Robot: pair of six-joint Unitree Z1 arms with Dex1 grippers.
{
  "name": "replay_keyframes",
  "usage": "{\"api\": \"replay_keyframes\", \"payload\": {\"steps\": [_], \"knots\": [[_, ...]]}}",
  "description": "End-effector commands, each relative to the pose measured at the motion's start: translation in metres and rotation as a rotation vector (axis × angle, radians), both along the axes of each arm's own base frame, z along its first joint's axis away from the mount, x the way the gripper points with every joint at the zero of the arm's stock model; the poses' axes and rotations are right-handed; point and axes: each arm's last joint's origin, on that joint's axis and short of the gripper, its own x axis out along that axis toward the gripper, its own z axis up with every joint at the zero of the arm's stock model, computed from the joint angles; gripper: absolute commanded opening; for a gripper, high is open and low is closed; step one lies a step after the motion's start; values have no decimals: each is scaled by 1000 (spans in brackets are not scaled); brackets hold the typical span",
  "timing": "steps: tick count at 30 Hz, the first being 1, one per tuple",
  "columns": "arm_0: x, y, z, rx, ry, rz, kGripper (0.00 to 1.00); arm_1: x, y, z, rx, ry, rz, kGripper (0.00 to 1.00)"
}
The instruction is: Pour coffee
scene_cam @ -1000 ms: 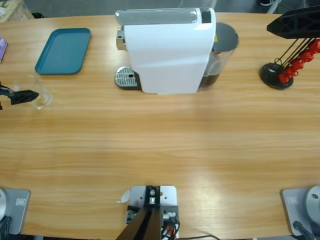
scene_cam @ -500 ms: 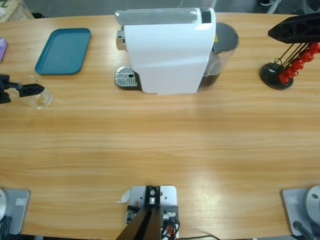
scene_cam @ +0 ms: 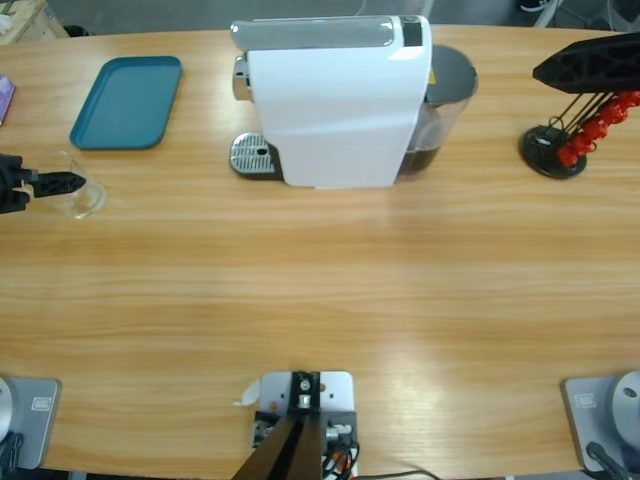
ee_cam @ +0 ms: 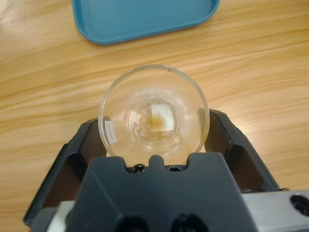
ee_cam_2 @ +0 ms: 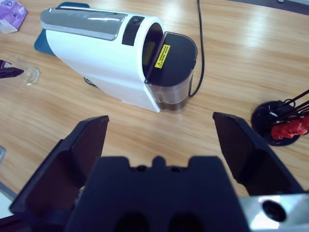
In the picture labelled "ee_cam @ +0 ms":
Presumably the teal plastic tray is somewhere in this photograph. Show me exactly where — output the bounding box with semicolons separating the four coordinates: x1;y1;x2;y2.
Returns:
71;0;221;46

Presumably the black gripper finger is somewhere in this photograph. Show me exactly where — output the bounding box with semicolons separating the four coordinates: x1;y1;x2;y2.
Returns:
23;117;109;227
203;108;282;193

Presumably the clear drinking glass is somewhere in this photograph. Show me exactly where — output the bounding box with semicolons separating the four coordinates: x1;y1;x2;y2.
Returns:
98;64;210;158

